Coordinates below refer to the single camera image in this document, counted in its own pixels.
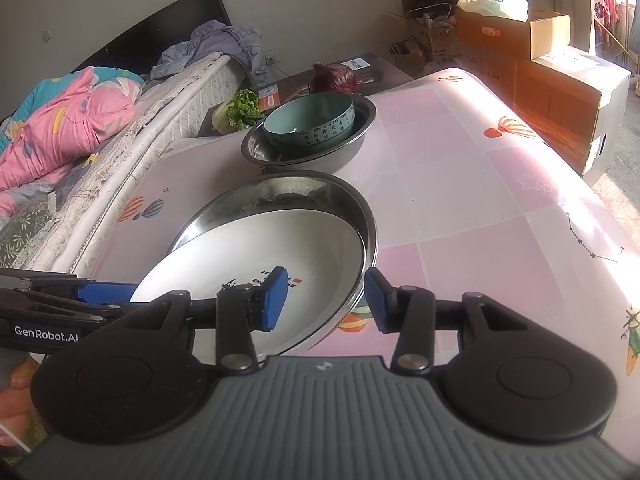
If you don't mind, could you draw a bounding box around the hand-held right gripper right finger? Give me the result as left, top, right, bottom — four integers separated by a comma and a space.
363, 267, 534, 377

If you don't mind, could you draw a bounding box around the black headboard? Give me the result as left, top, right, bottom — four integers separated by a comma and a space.
74, 0, 234, 82

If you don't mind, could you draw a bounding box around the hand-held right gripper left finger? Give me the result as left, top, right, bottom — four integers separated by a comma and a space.
117, 266, 290, 375

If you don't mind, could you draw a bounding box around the pink printed tablecloth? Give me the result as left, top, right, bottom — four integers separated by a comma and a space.
82, 67, 640, 392

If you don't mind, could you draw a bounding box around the teal ceramic bowl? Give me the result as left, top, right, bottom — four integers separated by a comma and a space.
263, 92, 356, 150

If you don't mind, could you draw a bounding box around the green lettuce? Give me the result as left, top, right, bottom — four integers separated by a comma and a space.
212, 88, 266, 134

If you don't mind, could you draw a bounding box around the orange booklet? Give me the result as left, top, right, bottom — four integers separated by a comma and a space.
257, 84, 282, 111

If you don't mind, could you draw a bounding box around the white quilted mattress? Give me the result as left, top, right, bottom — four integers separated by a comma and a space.
0, 54, 247, 272

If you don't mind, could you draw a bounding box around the white plastic bag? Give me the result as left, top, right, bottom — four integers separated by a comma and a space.
457, 0, 530, 23

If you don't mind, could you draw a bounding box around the purple onion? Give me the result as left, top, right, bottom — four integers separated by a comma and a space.
309, 62, 359, 95

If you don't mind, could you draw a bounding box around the pink floral quilt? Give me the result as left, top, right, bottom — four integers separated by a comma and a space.
0, 65, 147, 217

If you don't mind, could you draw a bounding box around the large cardboard box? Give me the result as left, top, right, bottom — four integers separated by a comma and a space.
459, 44, 632, 177

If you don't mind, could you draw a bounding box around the grey-blue clothes pile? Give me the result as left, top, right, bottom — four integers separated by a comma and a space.
149, 19, 267, 92

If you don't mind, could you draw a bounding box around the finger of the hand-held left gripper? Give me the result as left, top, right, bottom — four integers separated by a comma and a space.
0, 267, 139, 306
19, 291, 124, 322

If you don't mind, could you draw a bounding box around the person's left hand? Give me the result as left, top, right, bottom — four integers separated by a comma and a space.
0, 356, 40, 450

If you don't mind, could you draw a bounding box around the open cardboard box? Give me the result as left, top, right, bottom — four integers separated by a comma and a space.
384, 0, 464, 79

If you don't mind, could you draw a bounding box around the white ceramic plate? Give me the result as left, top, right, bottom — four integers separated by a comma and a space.
128, 208, 365, 357

